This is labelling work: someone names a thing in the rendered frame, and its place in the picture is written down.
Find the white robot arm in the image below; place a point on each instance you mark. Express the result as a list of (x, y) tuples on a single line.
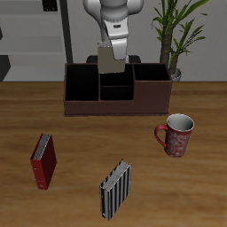
[(113, 13)]

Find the dark brown desk caddy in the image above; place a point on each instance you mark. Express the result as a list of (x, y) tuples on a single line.
[(150, 96)]

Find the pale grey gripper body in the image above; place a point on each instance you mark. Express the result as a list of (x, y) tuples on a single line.
[(107, 62)]

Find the red patterned mug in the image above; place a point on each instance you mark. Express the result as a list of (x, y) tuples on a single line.
[(177, 142)]

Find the red book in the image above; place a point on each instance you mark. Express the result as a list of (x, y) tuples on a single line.
[(46, 165)]

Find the green pot plant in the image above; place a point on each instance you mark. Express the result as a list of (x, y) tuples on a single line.
[(167, 38)]

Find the small black box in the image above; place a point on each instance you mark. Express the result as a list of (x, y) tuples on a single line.
[(49, 5)]

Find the black white striped book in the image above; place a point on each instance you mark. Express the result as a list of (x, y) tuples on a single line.
[(118, 192)]

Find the flat black base plate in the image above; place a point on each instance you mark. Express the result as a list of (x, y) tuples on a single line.
[(134, 58)]

